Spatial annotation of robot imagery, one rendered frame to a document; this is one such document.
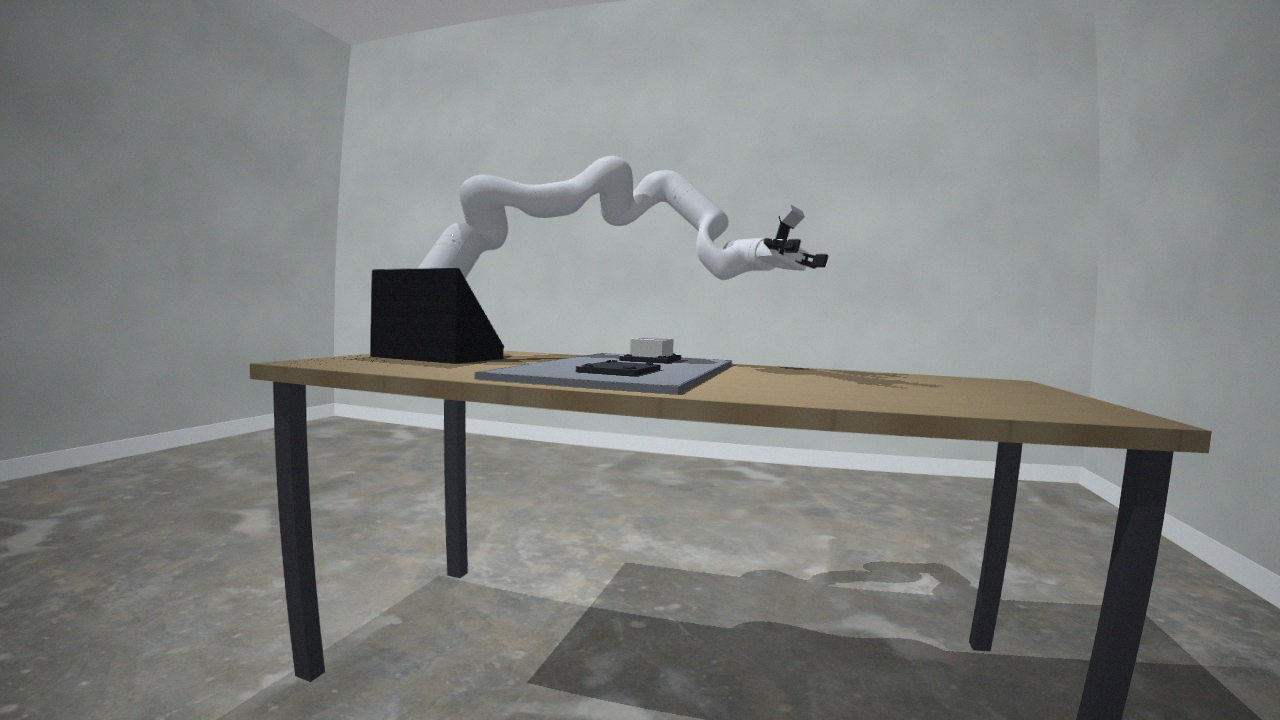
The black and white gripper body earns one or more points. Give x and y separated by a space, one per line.
774 259

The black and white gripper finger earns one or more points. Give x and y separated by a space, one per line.
789 246
819 260

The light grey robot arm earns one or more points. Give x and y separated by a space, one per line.
483 198

